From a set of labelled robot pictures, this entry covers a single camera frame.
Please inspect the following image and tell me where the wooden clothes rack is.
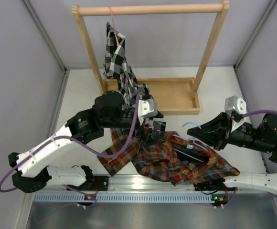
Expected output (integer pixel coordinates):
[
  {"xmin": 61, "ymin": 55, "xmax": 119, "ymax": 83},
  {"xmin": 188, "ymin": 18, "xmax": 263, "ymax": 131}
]
[{"xmin": 72, "ymin": 0, "xmax": 230, "ymax": 115}]

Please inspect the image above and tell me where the blue wire hanger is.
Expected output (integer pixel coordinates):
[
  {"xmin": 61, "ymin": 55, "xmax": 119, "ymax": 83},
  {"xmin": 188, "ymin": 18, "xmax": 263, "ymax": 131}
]
[{"xmin": 173, "ymin": 122, "xmax": 208, "ymax": 163}]

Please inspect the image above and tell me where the left aluminium frame post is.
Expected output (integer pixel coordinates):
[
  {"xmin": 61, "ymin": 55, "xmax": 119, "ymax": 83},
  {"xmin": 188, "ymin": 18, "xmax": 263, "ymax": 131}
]
[{"xmin": 21, "ymin": 0, "xmax": 69, "ymax": 101}]

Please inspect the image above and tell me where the red brown plaid shirt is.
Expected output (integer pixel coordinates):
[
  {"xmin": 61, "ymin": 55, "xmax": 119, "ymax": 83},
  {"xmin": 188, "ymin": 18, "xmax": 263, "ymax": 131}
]
[{"xmin": 98, "ymin": 131, "xmax": 240, "ymax": 186}]

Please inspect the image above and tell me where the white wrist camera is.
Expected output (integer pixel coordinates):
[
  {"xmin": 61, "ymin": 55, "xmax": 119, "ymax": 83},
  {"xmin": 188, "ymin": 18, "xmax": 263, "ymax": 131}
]
[
  {"xmin": 224, "ymin": 95, "xmax": 247, "ymax": 132},
  {"xmin": 138, "ymin": 98, "xmax": 158, "ymax": 125}
]

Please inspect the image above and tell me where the pink wire hanger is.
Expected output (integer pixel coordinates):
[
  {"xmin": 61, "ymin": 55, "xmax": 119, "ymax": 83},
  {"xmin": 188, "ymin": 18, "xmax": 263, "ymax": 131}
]
[{"xmin": 108, "ymin": 6, "xmax": 119, "ymax": 46}]

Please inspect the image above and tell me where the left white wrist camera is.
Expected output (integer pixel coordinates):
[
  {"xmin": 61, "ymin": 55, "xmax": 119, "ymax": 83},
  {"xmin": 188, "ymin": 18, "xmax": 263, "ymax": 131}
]
[{"xmin": 138, "ymin": 98, "xmax": 158, "ymax": 125}]

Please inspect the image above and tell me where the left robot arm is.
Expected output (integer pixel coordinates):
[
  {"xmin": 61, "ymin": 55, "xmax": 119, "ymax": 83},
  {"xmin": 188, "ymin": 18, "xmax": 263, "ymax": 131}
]
[{"xmin": 8, "ymin": 91, "xmax": 166, "ymax": 193}]

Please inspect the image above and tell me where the right aluminium frame post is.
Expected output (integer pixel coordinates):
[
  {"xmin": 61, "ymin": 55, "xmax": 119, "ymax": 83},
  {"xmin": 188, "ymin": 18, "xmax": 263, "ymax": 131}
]
[{"xmin": 233, "ymin": 0, "xmax": 277, "ymax": 72}]

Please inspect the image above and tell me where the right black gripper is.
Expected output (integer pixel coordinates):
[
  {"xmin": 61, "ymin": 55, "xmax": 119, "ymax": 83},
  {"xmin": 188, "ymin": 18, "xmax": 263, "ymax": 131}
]
[{"xmin": 187, "ymin": 113, "xmax": 275, "ymax": 155}]

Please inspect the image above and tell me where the slotted grey cable duct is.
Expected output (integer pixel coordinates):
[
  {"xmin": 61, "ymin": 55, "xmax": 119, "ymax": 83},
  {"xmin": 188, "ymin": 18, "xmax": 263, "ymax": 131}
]
[{"xmin": 33, "ymin": 192, "xmax": 225, "ymax": 204}]

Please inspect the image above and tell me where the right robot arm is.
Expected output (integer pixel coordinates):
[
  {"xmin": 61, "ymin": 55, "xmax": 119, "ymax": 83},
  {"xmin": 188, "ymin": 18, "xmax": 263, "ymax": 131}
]
[{"xmin": 187, "ymin": 110, "xmax": 277, "ymax": 196}]

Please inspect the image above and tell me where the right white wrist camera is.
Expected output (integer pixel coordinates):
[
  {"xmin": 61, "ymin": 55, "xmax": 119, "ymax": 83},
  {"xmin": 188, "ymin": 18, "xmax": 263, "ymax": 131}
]
[{"xmin": 224, "ymin": 95, "xmax": 247, "ymax": 132}]

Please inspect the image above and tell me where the black white checkered shirt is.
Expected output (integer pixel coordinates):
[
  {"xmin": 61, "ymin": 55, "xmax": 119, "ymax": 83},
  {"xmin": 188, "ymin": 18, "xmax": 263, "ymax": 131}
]
[{"xmin": 104, "ymin": 22, "xmax": 154, "ymax": 129}]

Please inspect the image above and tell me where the aluminium frame post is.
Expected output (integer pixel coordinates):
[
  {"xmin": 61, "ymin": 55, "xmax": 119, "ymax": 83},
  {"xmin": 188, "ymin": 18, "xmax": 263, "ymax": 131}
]
[
  {"xmin": 21, "ymin": 0, "xmax": 69, "ymax": 101},
  {"xmin": 233, "ymin": 0, "xmax": 277, "ymax": 72}
]

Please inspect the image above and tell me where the aluminium mounting rail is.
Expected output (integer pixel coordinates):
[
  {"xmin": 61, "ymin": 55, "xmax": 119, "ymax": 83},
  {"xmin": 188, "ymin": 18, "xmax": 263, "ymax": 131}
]
[{"xmin": 90, "ymin": 173, "xmax": 277, "ymax": 191}]

